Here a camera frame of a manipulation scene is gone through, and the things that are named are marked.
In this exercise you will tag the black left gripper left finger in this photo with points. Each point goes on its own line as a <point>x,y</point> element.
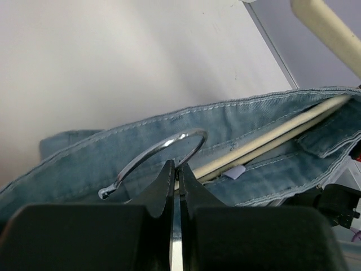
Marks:
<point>132,236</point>

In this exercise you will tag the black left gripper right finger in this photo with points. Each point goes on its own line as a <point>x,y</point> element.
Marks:
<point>219,237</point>

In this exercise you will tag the cream hanger of denim skirt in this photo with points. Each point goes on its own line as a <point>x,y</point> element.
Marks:
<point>249,151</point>

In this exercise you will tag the light blue denim skirt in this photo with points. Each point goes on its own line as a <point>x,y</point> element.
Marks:
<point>76,165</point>

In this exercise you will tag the cream hanger of grey skirt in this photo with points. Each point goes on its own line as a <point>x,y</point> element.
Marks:
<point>323,22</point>

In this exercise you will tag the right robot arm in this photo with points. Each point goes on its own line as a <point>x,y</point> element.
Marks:
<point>336,202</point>

